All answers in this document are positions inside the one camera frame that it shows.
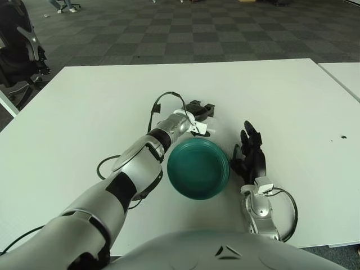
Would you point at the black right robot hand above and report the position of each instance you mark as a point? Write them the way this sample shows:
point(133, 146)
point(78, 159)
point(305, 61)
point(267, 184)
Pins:
point(251, 160)

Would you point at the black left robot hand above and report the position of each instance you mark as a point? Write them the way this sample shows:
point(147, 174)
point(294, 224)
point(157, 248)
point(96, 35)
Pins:
point(198, 109)

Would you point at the white charger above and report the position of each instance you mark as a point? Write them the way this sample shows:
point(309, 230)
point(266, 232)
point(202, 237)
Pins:
point(212, 125)

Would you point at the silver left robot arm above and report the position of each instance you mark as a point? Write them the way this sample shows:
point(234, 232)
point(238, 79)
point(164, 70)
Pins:
point(135, 160)

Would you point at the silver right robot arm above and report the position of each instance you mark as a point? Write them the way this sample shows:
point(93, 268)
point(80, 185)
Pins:
point(261, 211)

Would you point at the green plate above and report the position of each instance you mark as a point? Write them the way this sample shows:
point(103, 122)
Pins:
point(197, 171)

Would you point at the grey robot torso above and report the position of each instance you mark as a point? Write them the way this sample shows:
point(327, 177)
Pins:
point(182, 250)

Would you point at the cardboard box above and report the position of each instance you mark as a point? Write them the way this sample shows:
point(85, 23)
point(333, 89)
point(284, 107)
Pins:
point(247, 0)

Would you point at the white neighbouring table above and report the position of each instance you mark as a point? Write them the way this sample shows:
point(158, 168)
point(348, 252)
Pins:
point(344, 74)

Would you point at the person legs with white shoes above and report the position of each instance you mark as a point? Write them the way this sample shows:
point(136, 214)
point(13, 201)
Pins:
point(56, 4)

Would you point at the black office chair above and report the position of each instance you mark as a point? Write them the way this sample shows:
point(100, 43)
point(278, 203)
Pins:
point(14, 62)

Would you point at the white side desk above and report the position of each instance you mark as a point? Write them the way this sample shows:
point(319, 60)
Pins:
point(7, 104)

